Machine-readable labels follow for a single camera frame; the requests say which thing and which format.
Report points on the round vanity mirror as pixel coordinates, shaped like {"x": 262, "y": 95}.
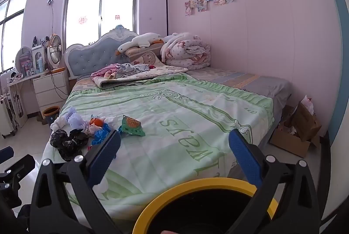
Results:
{"x": 24, "y": 56}

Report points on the light blue water bottle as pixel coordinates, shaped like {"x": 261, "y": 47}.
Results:
{"x": 41, "y": 65}

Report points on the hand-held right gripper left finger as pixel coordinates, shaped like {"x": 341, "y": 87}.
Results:
{"x": 105, "y": 156}

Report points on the orange peel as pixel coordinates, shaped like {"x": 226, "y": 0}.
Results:
{"x": 97, "y": 122}

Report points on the pink garment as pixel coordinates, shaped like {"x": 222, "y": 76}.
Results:
{"x": 105, "y": 71}

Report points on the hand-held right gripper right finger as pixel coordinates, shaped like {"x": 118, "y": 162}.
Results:
{"x": 244, "y": 153}

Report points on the tan pillow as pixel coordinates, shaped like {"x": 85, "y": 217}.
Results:
{"x": 131, "y": 50}

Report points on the white crumpled paper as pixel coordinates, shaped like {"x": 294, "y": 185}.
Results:
{"x": 307, "y": 103}

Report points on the tilted brown cardboard box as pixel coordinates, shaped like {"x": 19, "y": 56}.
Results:
{"x": 305, "y": 122}

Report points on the white nightstand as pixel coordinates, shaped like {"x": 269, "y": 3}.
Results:
{"x": 50, "y": 92}

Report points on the blue door frame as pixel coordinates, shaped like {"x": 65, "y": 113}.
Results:
{"x": 331, "y": 46}

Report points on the blue basket with orange rim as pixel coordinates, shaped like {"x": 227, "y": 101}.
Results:
{"x": 51, "y": 114}

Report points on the pink printed box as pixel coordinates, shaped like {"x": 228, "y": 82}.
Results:
{"x": 27, "y": 67}

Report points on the striped bed sheet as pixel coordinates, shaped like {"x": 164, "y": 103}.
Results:
{"x": 245, "y": 78}

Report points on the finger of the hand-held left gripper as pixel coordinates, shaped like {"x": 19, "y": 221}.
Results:
{"x": 6, "y": 154}
{"x": 19, "y": 170}

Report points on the green printed blanket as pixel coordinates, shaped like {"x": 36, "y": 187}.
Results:
{"x": 177, "y": 114}

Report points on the grey garment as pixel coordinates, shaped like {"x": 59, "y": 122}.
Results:
{"x": 131, "y": 68}

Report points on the small cardboard box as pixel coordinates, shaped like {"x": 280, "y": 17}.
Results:
{"x": 41, "y": 119}

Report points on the black wall pipe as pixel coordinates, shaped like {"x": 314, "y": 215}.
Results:
{"x": 165, "y": 10}

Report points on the large white framed window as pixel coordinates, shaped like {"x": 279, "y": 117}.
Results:
{"x": 101, "y": 7}

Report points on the yellow rimmed waste bin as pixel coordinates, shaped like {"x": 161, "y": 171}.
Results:
{"x": 196, "y": 186}

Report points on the green snack packet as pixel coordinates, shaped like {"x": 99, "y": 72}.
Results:
{"x": 132, "y": 126}

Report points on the round metal grille fan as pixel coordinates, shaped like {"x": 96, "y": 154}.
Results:
{"x": 55, "y": 51}

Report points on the white cosmetic storage box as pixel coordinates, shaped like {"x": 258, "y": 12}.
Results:
{"x": 38, "y": 54}

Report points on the white crumpled tissue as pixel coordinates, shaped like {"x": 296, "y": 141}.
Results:
{"x": 111, "y": 121}

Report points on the folded pink printed quilt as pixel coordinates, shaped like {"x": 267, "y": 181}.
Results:
{"x": 188, "y": 51}

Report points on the bed with blue headboard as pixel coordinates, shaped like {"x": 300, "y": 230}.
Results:
{"x": 90, "y": 56}

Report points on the side window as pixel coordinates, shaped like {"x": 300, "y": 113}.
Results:
{"x": 12, "y": 32}

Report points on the cartoon bear print pillow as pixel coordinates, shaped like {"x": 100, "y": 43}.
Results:
{"x": 147, "y": 58}

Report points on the open flat cardboard box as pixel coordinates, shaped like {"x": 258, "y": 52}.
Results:
{"x": 291, "y": 144}

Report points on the black plastic bag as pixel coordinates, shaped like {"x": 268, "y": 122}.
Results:
{"x": 68, "y": 144}

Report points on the white blue candy wrapper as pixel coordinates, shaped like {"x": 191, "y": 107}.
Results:
{"x": 93, "y": 116}

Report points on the white goose plush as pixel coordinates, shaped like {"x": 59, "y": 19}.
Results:
{"x": 139, "y": 41}

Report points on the white folded frame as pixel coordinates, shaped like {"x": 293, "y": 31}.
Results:
{"x": 17, "y": 106}

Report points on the white ribbed suitcase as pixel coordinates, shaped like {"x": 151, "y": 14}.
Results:
{"x": 6, "y": 119}

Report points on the white desk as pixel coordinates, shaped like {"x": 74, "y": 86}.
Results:
{"x": 27, "y": 78}

